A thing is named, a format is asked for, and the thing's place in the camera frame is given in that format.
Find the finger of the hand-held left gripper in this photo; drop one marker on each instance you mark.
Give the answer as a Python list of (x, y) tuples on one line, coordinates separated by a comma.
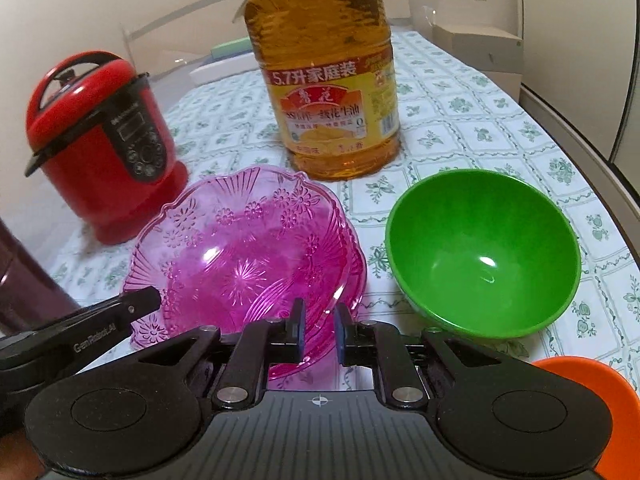
[(145, 300)]

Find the pink translucent fruit bowl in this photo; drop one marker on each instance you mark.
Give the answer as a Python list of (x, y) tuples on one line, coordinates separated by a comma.
[(240, 260)]

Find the maroon metal food flask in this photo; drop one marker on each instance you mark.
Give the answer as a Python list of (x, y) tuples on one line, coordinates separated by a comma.
[(25, 285)]

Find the orange plastic bowl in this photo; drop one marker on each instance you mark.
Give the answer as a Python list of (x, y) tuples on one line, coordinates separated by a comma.
[(600, 390)]

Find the white grey wardrobe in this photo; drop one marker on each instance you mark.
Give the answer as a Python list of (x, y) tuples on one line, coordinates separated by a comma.
[(580, 60)]

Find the red electric pressure cooker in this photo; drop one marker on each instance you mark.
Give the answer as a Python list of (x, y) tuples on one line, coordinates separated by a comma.
[(105, 160)]

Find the flat green box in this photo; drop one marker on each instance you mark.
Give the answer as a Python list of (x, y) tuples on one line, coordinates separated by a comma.
[(229, 47)]

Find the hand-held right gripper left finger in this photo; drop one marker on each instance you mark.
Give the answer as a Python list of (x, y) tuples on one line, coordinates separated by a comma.
[(300, 332)]

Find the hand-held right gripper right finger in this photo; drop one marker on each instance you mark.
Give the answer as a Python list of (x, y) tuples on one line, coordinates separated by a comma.
[(341, 335)]

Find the green floral tablecloth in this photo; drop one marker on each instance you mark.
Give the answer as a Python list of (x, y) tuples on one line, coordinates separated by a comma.
[(450, 130)]

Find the large cooking oil bottle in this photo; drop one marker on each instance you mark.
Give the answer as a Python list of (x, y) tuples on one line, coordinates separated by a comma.
[(325, 90)]

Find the green plastic bowl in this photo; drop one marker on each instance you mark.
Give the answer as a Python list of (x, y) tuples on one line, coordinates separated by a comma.
[(480, 255)]

